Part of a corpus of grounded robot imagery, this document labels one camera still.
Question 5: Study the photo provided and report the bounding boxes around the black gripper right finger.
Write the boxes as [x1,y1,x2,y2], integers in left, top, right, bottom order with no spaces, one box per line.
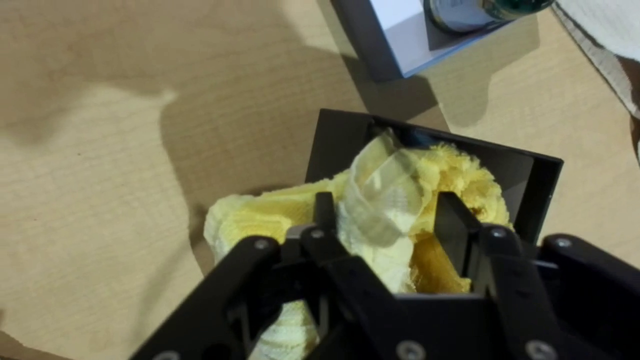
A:
[435,192,640,360]

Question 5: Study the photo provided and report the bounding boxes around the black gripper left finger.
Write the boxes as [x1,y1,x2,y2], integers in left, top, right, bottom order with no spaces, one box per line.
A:
[131,192,395,360]

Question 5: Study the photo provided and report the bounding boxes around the white folded towel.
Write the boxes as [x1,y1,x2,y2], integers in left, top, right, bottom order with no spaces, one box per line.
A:
[550,0,640,122]

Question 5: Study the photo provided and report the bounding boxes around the black rectangular box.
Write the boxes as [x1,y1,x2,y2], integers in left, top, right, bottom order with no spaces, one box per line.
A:
[304,108,566,247]

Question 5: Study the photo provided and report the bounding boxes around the blue-grey shallow box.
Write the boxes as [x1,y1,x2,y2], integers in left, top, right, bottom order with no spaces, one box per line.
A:
[330,0,528,84]

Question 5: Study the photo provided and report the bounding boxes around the yellow towel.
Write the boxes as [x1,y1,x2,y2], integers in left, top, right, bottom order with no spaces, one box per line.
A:
[201,128,514,360]

